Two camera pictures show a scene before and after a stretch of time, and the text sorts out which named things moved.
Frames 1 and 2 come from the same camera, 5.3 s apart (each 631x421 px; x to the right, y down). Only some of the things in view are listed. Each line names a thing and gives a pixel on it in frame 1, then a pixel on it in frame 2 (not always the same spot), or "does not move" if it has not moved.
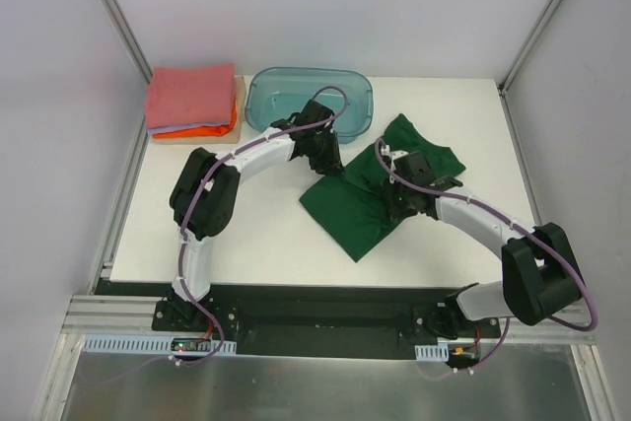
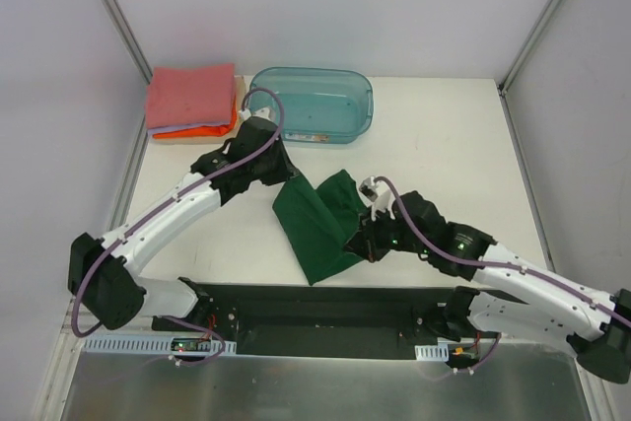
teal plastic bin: x=275 y=93 does not move
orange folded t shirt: x=208 y=131 does not move
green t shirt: x=352 y=209 -> x=317 y=222
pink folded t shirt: x=190 y=96 does not move
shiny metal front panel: x=536 y=384 does not move
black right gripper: x=399 y=205 -> x=365 y=232
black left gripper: x=325 y=160 -> x=278 y=165
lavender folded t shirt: x=156 y=130 does not move
